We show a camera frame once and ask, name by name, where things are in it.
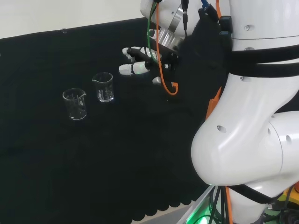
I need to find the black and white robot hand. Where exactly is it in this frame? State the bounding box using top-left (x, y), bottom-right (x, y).
top-left (118, 46), bottom-right (181, 86)

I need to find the clear glass beaker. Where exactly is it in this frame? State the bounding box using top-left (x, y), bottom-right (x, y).
top-left (62, 87), bottom-right (88, 121)
top-left (92, 72), bottom-right (115, 103)

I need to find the black cloth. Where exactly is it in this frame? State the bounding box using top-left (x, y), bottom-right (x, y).
top-left (0, 16), bottom-right (299, 224)

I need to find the yellow stop button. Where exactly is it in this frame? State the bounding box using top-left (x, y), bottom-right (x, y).
top-left (278, 182), bottom-right (299, 210)

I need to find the orange cable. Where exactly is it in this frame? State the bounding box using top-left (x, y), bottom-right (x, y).
top-left (215, 0), bottom-right (223, 21)
top-left (224, 186), bottom-right (234, 224)
top-left (155, 0), bottom-right (180, 95)

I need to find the green cable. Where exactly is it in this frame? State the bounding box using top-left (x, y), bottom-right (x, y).
top-left (146, 0), bottom-right (160, 65)

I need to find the orange ribbed cable sleeve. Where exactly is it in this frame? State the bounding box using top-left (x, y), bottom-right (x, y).
top-left (205, 86), bottom-right (223, 121)

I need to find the grey metal base plate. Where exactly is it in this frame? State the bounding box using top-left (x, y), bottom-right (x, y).
top-left (179, 185), bottom-right (218, 224)

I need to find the black cable bundle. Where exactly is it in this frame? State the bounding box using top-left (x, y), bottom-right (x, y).
top-left (208, 186), bottom-right (226, 224)

